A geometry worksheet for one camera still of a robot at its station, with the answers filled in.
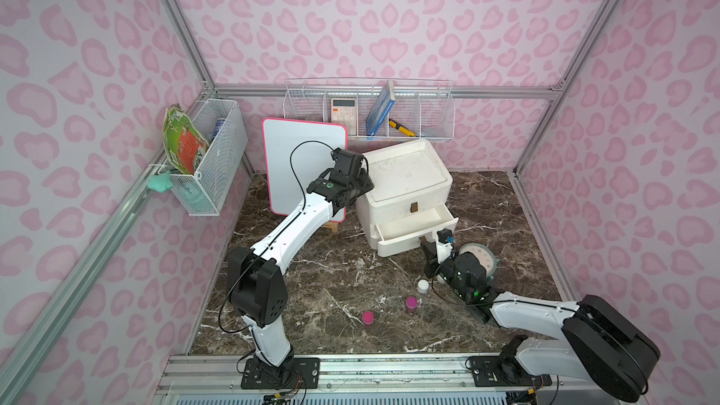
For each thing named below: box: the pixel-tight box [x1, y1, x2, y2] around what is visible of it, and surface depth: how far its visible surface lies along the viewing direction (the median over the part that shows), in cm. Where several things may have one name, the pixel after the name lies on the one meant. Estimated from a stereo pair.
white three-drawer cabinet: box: [355, 139, 459, 257], surface depth 88 cm
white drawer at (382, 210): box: [366, 188, 450, 226], surface depth 83 cm
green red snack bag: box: [163, 103, 210, 175], surface depth 74 cm
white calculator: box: [330, 97, 358, 136], surface depth 97 cm
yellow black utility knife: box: [388, 118, 418, 137], surface depth 100 cm
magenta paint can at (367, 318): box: [361, 311, 375, 327], surface depth 82 cm
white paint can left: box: [417, 279, 430, 295], surface depth 88 cm
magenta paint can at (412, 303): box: [405, 296, 420, 311], surface depth 85 cm
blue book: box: [365, 79, 396, 140], surface depth 90 cm
